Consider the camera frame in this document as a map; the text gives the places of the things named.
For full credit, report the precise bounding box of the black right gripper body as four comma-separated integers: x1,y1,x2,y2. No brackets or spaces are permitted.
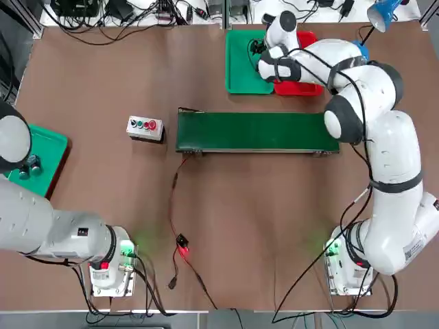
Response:
249,38,268,56

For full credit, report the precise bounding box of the grey control box with buttons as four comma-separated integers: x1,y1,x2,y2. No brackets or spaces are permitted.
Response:
126,115,166,144

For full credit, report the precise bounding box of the green conveyor belt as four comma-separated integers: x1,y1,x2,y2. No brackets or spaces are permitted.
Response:
176,108,341,157

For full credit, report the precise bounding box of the black dock box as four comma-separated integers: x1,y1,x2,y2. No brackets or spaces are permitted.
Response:
54,0,99,18

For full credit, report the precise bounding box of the green plastic tray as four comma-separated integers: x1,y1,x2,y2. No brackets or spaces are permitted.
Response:
3,123,69,199
225,29,275,95

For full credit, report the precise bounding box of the red plastic tray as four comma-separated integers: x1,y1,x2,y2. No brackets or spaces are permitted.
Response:
44,143,72,202
273,30,325,97

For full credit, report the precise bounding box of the blue desk lamp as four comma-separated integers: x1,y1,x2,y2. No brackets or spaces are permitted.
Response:
351,0,402,61

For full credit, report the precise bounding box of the aluminium frame post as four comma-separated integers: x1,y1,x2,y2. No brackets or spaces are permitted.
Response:
222,0,233,31

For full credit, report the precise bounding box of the red and black conveyor cable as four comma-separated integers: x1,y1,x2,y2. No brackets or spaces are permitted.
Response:
167,152,219,311

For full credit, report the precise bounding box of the aluminium frame rail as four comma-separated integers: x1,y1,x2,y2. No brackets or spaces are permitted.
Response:
20,0,45,38

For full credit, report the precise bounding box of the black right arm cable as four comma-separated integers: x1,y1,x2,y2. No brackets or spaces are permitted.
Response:
272,47,399,323

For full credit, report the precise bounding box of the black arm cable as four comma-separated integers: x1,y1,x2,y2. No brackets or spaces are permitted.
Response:
272,47,399,323
20,249,179,318

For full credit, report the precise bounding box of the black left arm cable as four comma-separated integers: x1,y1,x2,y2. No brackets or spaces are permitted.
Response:
20,249,179,318

